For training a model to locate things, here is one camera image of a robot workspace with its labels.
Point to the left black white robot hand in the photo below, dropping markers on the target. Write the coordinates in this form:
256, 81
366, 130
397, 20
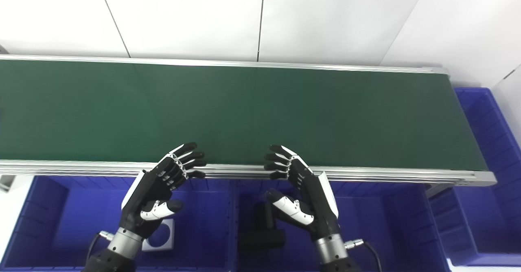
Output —
150, 190

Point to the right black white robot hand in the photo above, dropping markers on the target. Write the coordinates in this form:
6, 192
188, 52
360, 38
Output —
315, 202

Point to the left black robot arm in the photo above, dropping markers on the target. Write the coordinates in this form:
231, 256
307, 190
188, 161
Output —
118, 251

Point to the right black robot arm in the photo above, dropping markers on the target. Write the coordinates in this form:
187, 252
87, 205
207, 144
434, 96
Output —
331, 251

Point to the blue bin with black parts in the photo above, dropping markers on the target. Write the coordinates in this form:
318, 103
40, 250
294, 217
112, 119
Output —
366, 223

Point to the green conveyor belt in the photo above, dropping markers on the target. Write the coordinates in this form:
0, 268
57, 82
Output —
366, 176
244, 113

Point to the white square part with hole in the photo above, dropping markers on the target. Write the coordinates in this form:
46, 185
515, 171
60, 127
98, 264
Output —
170, 245

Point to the black angled part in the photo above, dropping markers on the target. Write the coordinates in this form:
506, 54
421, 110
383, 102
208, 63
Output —
260, 239

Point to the blue bin with white parts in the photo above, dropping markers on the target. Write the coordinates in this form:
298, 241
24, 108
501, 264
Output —
81, 215

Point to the aluminium conveyor leg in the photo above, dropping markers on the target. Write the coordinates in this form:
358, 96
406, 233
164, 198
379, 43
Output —
6, 184
439, 188

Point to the empty blue bin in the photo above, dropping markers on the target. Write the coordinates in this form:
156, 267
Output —
488, 207

